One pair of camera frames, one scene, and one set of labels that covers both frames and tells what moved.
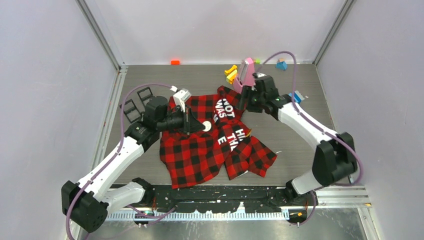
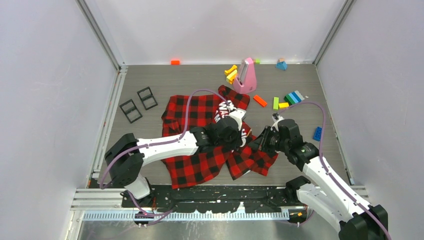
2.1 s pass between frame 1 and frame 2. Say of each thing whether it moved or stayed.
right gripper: moved
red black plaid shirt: stayed
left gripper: moved
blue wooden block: stayed
